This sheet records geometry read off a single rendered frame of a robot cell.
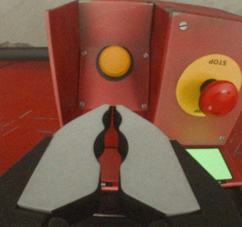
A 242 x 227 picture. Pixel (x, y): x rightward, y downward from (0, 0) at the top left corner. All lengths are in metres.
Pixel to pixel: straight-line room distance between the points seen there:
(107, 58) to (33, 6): 0.83
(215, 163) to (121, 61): 0.16
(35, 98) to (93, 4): 0.39
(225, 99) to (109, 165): 0.13
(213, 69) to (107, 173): 0.15
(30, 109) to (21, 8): 0.64
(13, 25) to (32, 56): 0.19
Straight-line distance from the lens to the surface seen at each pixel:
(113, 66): 0.23
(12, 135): 0.47
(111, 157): 0.22
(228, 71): 0.21
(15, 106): 0.56
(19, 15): 1.07
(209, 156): 0.25
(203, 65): 0.19
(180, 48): 0.18
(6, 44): 1.15
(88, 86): 0.24
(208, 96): 0.18
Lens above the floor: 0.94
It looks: 55 degrees down
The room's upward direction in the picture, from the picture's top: 180 degrees clockwise
